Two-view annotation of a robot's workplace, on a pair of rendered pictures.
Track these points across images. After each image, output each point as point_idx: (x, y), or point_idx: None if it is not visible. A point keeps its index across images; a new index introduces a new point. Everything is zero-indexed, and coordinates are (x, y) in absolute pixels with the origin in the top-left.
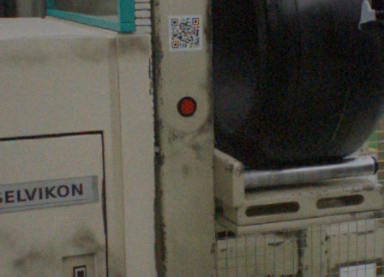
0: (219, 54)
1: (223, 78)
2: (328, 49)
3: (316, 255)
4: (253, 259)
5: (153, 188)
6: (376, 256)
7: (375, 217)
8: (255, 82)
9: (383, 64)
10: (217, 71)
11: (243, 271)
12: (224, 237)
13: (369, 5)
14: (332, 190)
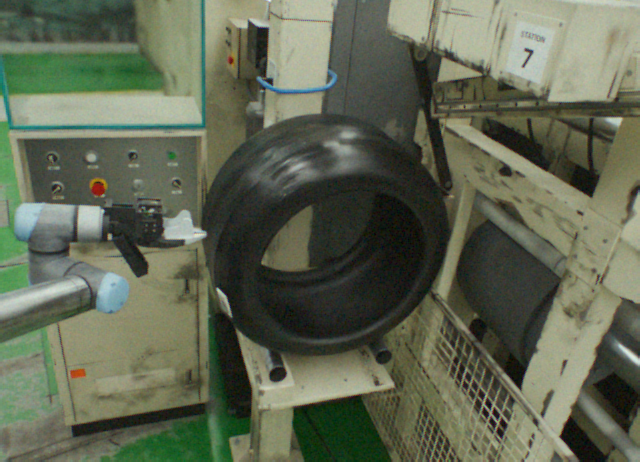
0: (406, 232)
1: (397, 252)
2: None
3: None
4: (457, 435)
5: (21, 198)
6: None
7: (256, 406)
8: (407, 274)
9: (211, 278)
10: (398, 244)
11: (449, 434)
12: (399, 377)
13: (178, 214)
14: (249, 353)
